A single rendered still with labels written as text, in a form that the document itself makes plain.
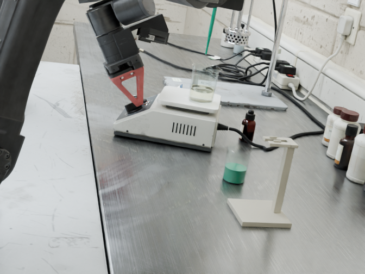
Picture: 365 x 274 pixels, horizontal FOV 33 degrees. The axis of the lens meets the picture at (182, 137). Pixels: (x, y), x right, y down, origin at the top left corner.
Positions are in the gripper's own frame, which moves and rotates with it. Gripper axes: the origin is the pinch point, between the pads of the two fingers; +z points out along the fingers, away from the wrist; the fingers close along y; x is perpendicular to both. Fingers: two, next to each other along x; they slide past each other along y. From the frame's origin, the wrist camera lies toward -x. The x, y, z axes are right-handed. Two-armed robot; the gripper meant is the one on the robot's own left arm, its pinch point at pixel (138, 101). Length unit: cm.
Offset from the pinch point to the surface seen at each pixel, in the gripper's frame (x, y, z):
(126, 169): 7.7, -17.9, 6.8
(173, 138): -3.2, -5.5, 8.4
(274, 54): -40, 34, 9
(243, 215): -5.7, -34.6, 16.1
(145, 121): 0.5, -4.2, 3.4
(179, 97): -7.8, -1.9, 2.1
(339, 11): -64, 41, 6
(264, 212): -9.1, -33.3, 17.7
